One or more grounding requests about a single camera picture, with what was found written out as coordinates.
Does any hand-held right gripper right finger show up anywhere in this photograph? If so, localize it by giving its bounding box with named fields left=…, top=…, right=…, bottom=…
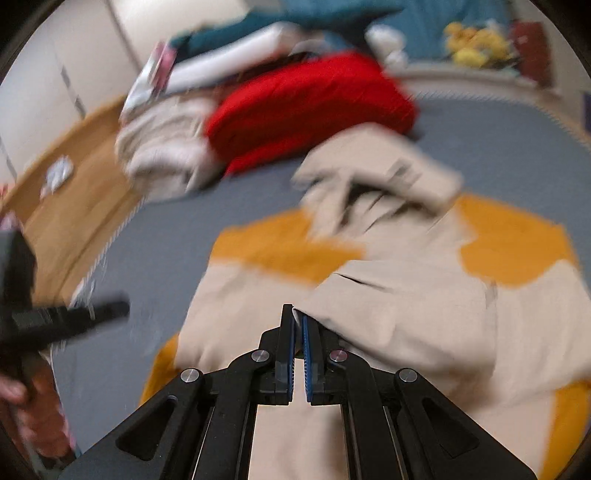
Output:
left=302, top=314, right=539, bottom=480

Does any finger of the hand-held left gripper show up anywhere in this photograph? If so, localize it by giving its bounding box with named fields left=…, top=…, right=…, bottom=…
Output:
left=28, top=301, right=131, bottom=344

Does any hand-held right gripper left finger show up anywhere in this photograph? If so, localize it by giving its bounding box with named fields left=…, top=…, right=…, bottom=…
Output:
left=60, top=304, right=297, bottom=480

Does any beige and yellow garment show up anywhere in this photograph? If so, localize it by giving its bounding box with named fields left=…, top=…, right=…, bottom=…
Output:
left=141, top=124, right=587, bottom=480

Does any person's left forearm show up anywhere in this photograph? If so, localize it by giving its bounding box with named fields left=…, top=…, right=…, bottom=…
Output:
left=18, top=360, right=77, bottom=460

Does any person's left hand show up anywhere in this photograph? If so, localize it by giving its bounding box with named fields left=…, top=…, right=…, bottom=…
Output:
left=0, top=374, right=31, bottom=416

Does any wooden headboard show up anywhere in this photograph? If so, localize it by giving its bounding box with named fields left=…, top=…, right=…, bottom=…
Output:
left=0, top=99, right=149, bottom=303

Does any white crumpled packet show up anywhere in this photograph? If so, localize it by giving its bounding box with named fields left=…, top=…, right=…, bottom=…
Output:
left=39, top=156, right=75, bottom=200

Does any grey bed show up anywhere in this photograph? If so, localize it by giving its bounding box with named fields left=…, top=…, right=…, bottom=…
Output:
left=46, top=60, right=591, bottom=462

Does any beige folded blanket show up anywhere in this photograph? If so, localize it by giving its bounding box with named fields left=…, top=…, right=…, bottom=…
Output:
left=115, top=95, right=228, bottom=202

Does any white wardrobe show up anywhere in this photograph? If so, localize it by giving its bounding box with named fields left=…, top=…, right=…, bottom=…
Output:
left=0, top=0, right=246, bottom=186

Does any pink patterned cloth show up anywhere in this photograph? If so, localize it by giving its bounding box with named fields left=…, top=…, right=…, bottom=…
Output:
left=122, top=41, right=179, bottom=112

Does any red folded blanket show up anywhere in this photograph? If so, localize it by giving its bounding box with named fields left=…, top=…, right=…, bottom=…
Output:
left=205, top=53, right=419, bottom=177

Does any white folded cloth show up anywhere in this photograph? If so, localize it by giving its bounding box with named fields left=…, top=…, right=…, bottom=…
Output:
left=168, top=23, right=297, bottom=94

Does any small white cloth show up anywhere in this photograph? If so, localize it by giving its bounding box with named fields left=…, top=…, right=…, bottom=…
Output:
left=367, top=25, right=410, bottom=68

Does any teal cloth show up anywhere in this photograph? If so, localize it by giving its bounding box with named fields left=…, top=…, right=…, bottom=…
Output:
left=171, top=0, right=408, bottom=57

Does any yellow plush toy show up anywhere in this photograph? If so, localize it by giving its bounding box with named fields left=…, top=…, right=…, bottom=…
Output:
left=443, top=21, right=509, bottom=68

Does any blue curtain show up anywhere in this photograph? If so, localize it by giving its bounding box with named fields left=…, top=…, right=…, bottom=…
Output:
left=392, top=0, right=514, bottom=62

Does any dark red bag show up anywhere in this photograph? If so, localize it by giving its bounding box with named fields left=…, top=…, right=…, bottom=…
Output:
left=510, top=21, right=556, bottom=89

